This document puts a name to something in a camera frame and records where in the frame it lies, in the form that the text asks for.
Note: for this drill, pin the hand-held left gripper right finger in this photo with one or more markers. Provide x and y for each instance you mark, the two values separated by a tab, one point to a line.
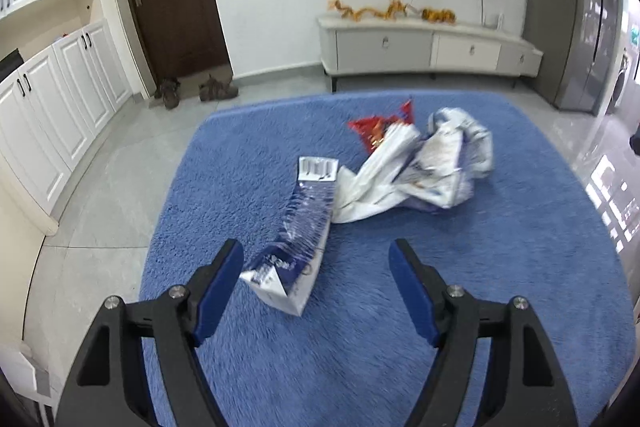
412	292

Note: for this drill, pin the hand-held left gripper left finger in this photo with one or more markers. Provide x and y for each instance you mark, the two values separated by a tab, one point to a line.
220	292

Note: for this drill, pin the blue and white packet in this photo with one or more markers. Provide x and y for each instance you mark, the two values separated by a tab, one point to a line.
300	227

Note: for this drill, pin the white printed plastic bag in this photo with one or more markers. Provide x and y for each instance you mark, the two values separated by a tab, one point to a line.
440	157

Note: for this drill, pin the red foil wrapper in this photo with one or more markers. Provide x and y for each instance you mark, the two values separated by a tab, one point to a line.
370	129

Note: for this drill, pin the blue fluffy mat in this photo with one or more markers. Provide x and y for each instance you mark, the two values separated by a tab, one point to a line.
350	357

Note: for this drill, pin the brown shoe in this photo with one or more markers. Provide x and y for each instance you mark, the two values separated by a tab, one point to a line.
227	88
161	91
209	89
172	94

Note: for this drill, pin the white lower cabinets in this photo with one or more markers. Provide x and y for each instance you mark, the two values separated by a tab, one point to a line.
65	107

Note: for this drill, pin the white television stand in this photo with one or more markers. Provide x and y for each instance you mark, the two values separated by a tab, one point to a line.
385	47

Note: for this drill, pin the short orange dragon ornament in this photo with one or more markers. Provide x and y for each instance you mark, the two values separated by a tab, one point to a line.
439	15

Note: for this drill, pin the long golden dragon ornament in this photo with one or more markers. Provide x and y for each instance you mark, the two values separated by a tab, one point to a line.
370	12

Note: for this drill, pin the black box on shelf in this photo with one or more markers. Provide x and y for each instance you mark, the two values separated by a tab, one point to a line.
10	61

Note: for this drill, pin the grey refrigerator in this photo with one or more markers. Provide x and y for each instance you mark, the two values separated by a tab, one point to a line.
565	17

